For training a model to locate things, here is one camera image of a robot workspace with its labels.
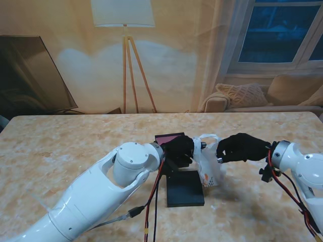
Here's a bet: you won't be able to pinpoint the white plastic bag orange print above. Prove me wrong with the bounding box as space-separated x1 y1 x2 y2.
193 134 227 189

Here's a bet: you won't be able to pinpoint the black gift box pink inside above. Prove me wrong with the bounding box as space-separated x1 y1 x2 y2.
154 132 189 168

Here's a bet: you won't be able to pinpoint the white zip tie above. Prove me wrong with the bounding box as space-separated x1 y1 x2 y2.
25 188 52 214

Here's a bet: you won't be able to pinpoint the knitted beige cushion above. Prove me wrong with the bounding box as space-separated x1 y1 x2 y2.
216 83 268 108

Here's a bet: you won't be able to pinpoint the red black left arm cables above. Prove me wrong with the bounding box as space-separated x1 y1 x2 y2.
143 156 167 242

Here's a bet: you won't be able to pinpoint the red black arm cables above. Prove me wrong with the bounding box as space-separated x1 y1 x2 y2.
266 150 323 242
143 156 167 242

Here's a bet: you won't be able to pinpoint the black gift box lid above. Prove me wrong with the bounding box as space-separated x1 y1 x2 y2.
166 171 205 208

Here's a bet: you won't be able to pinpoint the window with white frame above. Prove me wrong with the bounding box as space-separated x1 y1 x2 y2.
226 0 323 76

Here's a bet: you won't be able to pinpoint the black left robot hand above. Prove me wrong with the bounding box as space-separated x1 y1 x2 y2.
161 135 206 167

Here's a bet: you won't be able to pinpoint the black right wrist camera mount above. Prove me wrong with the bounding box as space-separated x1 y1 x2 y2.
259 166 280 183

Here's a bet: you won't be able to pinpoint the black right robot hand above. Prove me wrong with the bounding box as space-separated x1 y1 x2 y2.
216 133 272 164

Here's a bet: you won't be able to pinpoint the tripod floor lamp white shade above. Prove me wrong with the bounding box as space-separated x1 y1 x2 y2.
91 0 157 113

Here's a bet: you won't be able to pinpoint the sheer beige curtain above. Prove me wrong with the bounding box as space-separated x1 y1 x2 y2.
193 0 255 113

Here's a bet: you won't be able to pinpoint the red black right arm cables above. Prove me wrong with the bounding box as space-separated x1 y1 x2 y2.
266 150 323 242

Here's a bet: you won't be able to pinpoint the tan plain cushion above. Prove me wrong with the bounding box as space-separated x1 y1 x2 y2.
299 85 323 106
267 75 323 106

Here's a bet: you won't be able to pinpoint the grey usb cable black plug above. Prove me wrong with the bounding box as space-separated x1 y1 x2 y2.
88 206 146 231

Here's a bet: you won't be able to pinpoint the beige sofa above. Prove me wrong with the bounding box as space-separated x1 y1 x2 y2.
201 75 323 113

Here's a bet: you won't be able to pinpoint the black flat television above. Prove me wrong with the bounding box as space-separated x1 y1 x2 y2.
0 36 79 114

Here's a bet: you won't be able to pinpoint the dark grey chair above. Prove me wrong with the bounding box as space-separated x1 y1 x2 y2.
0 114 11 133

